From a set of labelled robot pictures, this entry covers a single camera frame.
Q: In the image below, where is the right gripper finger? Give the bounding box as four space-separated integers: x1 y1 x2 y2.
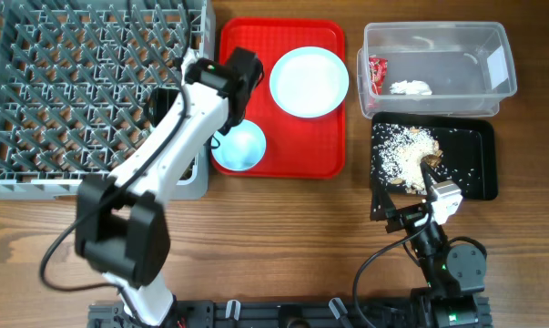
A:
420 161 438 201
371 184 395 221

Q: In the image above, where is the food scraps and rice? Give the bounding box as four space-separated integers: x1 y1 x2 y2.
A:
373 126 478 195

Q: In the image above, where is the light blue bowl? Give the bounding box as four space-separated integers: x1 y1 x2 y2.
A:
210 119 267 171

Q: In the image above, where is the light blue plate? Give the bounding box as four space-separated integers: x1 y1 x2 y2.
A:
269 46 350 118

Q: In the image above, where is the white napkin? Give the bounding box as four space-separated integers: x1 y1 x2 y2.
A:
390 80 432 96

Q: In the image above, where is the red snack wrapper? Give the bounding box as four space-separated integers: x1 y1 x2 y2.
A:
369 56 388 95

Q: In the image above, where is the green bowl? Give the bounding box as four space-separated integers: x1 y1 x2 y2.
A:
143 87 179 128

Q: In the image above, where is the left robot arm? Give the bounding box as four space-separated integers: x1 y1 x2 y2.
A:
75 47 264 327

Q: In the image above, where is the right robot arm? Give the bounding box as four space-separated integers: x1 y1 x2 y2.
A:
358 162 493 327

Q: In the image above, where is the black waste tray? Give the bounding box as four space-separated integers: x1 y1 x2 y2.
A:
371 112 498 200

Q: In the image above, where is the grey dishwasher rack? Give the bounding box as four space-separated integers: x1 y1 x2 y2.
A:
0 0 216 200

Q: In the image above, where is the red serving tray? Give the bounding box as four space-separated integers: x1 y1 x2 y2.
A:
214 17 345 179

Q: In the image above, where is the clear plastic bin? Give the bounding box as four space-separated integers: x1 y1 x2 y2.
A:
357 21 517 118

